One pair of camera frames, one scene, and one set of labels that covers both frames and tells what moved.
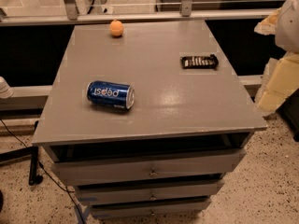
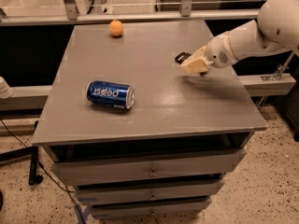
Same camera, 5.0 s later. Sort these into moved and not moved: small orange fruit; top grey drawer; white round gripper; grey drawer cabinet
Moved: white round gripper
Not moved: grey drawer cabinet; small orange fruit; top grey drawer
